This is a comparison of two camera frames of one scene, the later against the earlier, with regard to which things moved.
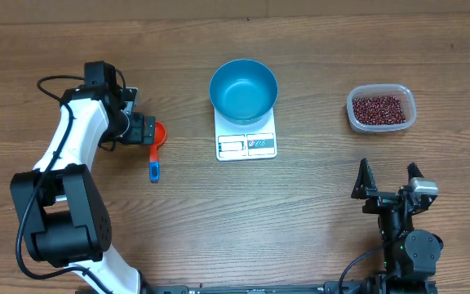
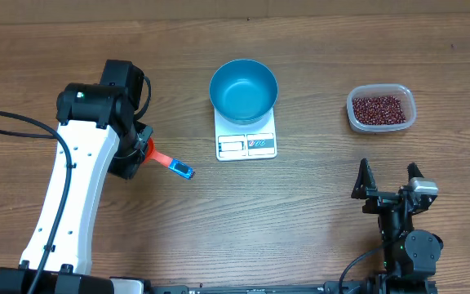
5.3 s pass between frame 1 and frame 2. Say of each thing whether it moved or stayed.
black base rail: stayed
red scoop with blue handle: moved
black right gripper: stayed
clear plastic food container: stayed
